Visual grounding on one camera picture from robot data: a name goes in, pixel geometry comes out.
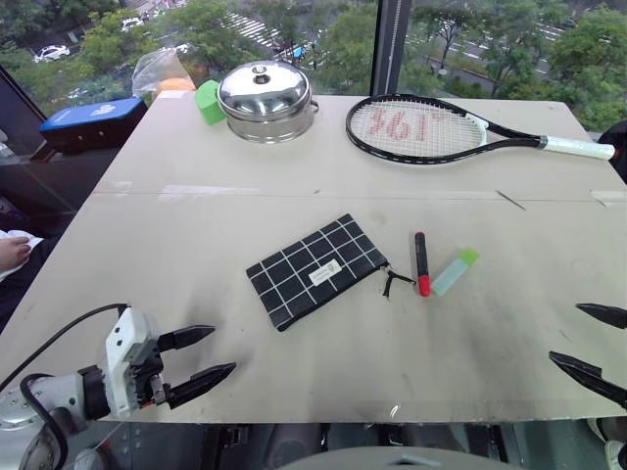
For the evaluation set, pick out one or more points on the red and black marker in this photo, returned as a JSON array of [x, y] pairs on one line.
[[422, 264]]

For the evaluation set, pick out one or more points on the person's bare hand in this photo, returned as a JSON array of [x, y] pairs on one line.
[[14, 254]]

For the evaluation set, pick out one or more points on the dark window frame post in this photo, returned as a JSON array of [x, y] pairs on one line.
[[392, 44]]

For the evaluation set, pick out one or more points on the steel pot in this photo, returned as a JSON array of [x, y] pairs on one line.
[[274, 129]]

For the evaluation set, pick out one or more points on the black and white tennis racket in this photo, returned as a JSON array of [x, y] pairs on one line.
[[568, 144]]

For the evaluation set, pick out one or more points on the black white-grid pencil case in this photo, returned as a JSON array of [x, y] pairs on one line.
[[303, 274]]

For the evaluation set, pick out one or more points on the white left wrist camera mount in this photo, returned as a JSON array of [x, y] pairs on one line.
[[122, 343]]

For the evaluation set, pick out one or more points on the black rounded object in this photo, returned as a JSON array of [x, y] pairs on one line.
[[616, 156]]

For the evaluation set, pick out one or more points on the white cloth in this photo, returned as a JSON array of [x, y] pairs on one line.
[[34, 242]]

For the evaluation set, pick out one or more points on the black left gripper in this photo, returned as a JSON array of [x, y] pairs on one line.
[[147, 368]]

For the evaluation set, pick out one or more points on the steel pot lid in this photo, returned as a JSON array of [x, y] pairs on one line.
[[264, 93]]

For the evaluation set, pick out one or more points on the orange round object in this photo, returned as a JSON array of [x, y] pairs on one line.
[[174, 84]]

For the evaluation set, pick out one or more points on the white car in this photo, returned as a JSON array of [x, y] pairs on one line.
[[51, 53]]

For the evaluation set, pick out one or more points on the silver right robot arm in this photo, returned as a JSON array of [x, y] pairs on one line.
[[614, 443]]

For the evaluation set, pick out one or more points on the green foam block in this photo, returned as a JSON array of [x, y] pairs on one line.
[[208, 103]]

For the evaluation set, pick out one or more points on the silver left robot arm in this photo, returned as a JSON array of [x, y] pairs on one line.
[[55, 391]]

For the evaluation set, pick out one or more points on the blue bin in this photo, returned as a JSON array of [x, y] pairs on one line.
[[93, 115]]

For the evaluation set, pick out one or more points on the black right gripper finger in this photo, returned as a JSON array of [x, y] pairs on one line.
[[607, 315], [585, 374]]

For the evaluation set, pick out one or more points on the clear plastic bag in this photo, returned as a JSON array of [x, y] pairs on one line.
[[152, 68]]

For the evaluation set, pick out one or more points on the green highlighter pen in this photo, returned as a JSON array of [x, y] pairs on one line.
[[453, 274]]

